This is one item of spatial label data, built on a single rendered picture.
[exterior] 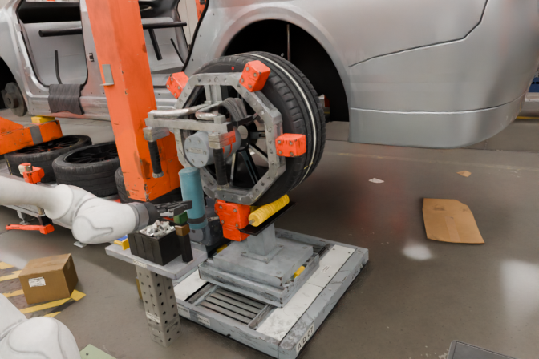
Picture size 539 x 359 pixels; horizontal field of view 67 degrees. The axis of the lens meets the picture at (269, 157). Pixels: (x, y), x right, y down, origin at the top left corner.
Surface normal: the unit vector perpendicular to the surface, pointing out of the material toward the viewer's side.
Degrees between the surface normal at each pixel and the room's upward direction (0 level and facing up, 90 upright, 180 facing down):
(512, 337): 0
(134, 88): 90
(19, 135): 90
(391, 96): 90
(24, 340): 9
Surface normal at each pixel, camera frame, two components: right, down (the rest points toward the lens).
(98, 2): -0.55, 0.30
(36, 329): 0.06, -0.92
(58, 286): 0.16, 0.29
